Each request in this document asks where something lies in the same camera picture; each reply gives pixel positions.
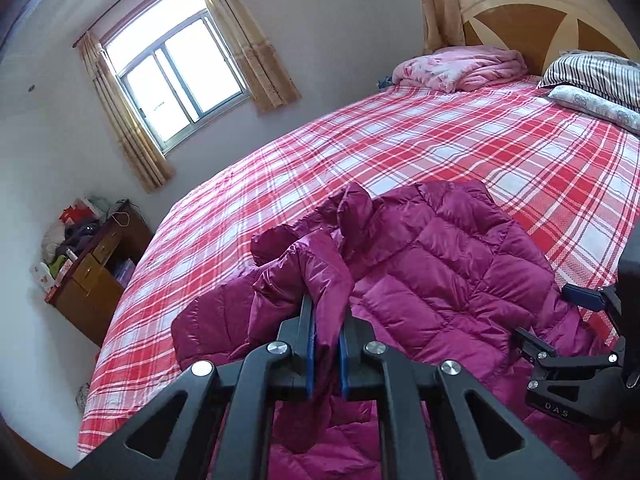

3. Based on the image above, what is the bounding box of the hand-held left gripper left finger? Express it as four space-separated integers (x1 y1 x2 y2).
70 294 317 480

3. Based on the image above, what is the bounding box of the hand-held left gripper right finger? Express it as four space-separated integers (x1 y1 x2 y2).
338 309 578 480

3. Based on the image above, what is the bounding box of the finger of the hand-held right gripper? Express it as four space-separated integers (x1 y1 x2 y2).
513 327 627 369
562 283 622 312

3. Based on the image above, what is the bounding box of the magenta down jacket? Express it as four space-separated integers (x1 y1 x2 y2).
171 180 621 480

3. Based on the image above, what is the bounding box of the pile of clothes and bags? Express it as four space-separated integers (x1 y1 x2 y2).
41 195 132 267

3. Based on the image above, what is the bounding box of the white patterned pillow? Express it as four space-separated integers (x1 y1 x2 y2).
546 85 640 135

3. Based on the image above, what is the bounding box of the striped pillow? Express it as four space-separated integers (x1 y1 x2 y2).
537 50 640 111

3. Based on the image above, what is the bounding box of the wooden desk with drawers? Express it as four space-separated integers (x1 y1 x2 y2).
45 202 155 347

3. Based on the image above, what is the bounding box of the bed with red plaid sheet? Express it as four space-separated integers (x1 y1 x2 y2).
77 74 640 466

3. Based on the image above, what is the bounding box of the pink floral blanket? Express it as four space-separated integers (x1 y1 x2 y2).
391 45 529 93

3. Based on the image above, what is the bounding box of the white carton with red print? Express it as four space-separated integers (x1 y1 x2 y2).
30 261 65 297

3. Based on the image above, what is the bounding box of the wooden bed headboard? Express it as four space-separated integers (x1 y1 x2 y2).
454 0 640 78

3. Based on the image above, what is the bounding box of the beige curtain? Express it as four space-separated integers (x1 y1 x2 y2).
409 0 466 56
186 0 302 115
75 30 176 195

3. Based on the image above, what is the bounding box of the sliding window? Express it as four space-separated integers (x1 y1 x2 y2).
102 0 251 156

